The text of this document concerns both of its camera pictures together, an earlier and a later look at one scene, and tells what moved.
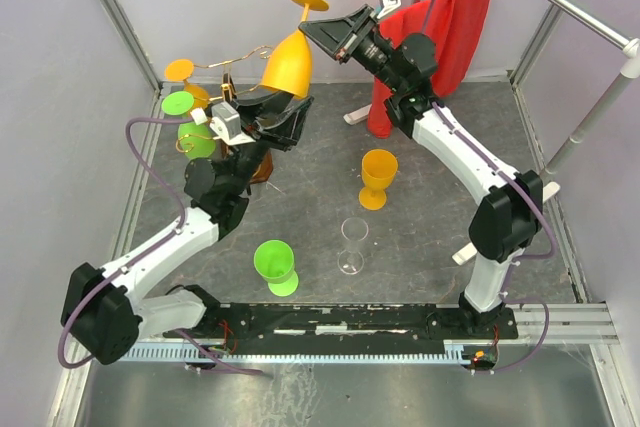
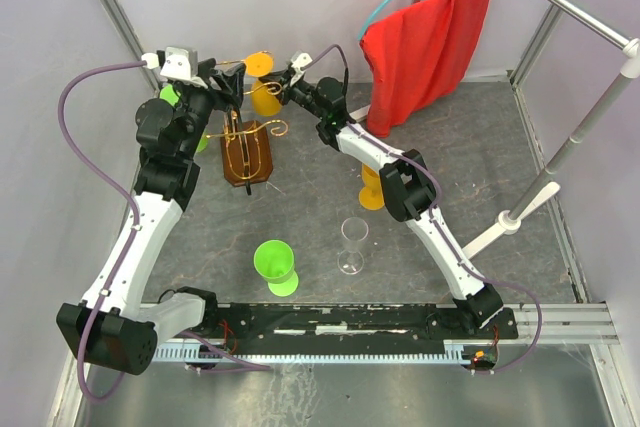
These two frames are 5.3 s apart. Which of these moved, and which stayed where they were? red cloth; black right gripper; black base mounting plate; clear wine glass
Moved: black right gripper
Stayed: clear wine glass; black base mounting plate; red cloth
